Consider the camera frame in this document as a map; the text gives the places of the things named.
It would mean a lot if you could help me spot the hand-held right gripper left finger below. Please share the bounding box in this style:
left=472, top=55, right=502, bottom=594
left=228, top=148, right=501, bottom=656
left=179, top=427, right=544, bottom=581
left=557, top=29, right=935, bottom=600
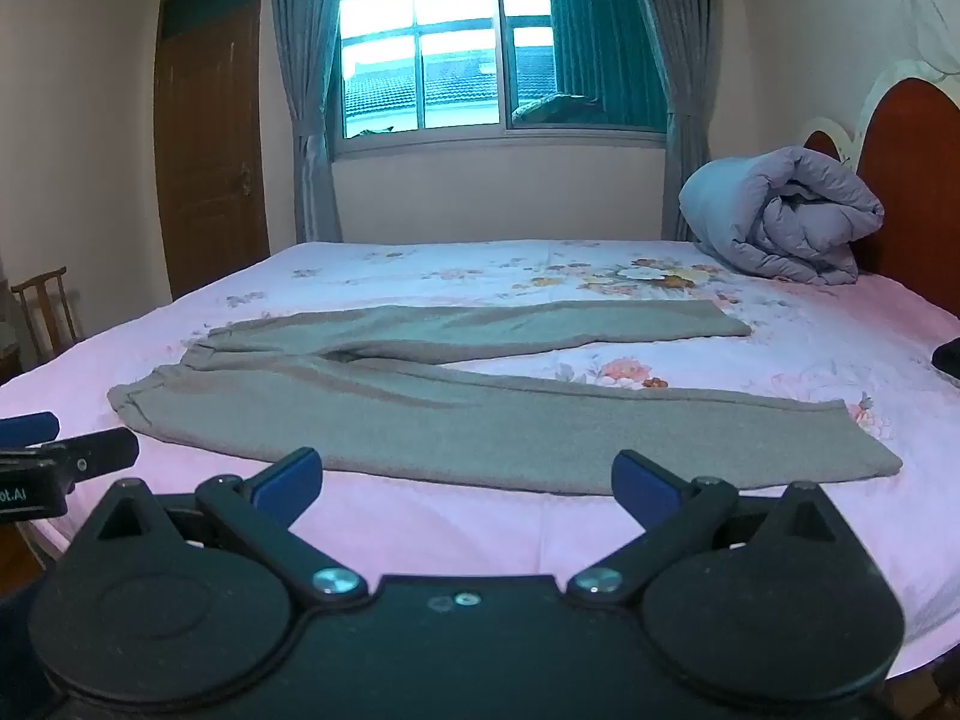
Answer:
left=96, top=447, right=370, bottom=602

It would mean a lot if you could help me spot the bed with pink floral sheet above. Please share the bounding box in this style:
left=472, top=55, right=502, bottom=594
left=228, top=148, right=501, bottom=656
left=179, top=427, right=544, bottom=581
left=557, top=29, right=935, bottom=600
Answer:
left=0, top=238, right=960, bottom=698

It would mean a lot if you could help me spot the dark cloth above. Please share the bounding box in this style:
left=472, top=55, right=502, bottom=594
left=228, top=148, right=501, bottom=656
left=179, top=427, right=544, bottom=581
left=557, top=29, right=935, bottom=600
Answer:
left=930, top=340, right=960, bottom=389

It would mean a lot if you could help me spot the brown wooden door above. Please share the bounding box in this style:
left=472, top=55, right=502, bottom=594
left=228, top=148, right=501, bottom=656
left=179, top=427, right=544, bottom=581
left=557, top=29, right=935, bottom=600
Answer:
left=152, top=0, right=272, bottom=301

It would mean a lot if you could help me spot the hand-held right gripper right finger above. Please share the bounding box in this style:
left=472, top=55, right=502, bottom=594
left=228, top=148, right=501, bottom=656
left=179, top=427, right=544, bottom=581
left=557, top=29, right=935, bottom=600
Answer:
left=566, top=450, right=860, bottom=605

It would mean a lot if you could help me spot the grey-brown towel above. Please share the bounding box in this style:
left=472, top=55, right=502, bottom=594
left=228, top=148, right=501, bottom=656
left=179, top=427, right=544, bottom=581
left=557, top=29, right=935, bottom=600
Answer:
left=107, top=300, right=903, bottom=497

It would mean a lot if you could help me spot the window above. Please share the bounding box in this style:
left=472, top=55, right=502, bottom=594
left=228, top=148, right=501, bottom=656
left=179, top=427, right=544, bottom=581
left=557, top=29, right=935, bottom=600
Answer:
left=330, top=0, right=670, bottom=158

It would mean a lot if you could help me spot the grey curtain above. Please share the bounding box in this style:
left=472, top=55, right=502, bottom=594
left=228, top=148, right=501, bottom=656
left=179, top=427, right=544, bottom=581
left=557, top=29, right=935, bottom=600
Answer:
left=630, top=0, right=725, bottom=242
left=268, top=0, right=353, bottom=245

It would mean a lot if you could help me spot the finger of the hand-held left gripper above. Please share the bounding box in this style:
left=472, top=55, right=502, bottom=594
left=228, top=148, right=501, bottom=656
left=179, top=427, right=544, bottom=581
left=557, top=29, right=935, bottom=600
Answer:
left=0, top=411, right=62, bottom=445
left=41, top=427, right=141, bottom=478

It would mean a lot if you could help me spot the folded lilac duvet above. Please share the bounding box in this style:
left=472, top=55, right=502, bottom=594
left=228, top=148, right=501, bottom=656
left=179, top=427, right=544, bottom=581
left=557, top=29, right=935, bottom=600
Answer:
left=679, top=146, right=886, bottom=286

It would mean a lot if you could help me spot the wooden chair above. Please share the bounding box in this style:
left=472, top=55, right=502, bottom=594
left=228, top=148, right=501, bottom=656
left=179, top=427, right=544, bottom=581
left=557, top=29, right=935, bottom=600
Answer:
left=10, top=266, right=80, bottom=368

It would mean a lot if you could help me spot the wooden headboard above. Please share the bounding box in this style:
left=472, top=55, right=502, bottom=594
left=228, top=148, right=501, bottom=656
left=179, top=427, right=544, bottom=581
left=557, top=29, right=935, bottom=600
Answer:
left=799, top=52, right=960, bottom=308

